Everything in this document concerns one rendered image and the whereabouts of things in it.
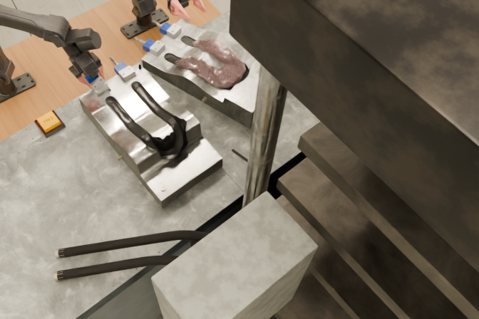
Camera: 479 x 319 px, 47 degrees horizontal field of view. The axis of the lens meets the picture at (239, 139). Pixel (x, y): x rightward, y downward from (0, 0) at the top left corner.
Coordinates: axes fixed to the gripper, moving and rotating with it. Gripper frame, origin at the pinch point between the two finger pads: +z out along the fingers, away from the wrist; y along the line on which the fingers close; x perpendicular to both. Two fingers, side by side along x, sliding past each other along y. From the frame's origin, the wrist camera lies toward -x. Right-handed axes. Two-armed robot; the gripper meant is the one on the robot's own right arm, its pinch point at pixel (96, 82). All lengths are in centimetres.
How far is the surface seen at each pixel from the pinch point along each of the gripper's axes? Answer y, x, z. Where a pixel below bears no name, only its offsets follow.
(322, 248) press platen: 17, -92, 27
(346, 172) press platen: 21, -109, -20
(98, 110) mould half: -5.6, -4.9, 6.3
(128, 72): 11.6, 0.1, 4.3
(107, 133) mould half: -8.1, -14.2, 10.1
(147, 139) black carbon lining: 0.8, -26.1, 13.0
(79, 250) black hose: -38, -41, 19
